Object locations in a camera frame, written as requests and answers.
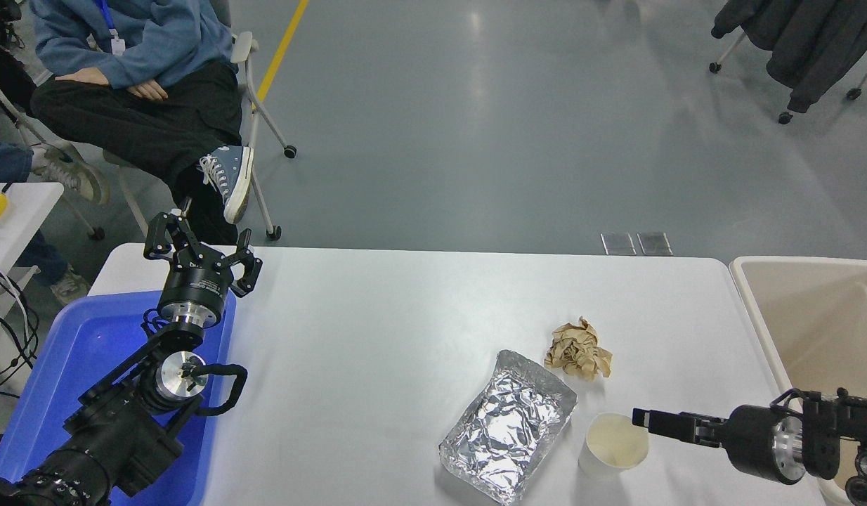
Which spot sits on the white paper cup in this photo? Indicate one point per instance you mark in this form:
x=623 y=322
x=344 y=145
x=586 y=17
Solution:
x=613 y=450

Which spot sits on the person beside side table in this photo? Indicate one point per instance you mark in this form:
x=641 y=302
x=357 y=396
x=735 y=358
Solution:
x=75 y=179

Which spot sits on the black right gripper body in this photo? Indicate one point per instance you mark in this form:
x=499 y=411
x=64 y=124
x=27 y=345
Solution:
x=753 y=443

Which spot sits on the seated person's right hand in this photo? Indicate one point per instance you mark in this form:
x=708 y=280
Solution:
x=149 y=90

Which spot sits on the crumpled tan paper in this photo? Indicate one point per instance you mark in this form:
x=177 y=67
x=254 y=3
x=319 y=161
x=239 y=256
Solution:
x=577 y=349

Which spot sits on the crinkled foil tray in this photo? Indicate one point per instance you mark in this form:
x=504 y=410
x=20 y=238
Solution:
x=507 y=429

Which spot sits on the seated person's left hand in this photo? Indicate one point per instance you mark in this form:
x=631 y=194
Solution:
x=82 y=76

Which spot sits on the dark coat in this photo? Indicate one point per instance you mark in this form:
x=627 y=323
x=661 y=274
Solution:
x=813 y=42

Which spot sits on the metal floor socket cover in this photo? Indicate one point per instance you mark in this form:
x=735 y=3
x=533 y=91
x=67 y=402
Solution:
x=618 y=244
x=655 y=243

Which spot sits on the white ID badge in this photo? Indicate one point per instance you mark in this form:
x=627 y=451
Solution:
x=118 y=46

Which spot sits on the seated person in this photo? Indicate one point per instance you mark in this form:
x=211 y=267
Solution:
x=145 y=126

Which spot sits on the large pale bin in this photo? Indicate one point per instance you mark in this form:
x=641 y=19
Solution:
x=813 y=323

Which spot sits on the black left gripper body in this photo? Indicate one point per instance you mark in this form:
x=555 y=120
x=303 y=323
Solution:
x=198 y=287

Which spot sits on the blue plastic tray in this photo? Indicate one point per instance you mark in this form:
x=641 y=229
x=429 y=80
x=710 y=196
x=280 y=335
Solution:
x=75 y=351

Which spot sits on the white wheeled chair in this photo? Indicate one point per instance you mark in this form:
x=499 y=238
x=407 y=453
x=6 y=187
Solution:
x=244 y=53

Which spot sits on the white side table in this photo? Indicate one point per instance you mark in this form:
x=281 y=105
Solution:
x=19 y=225

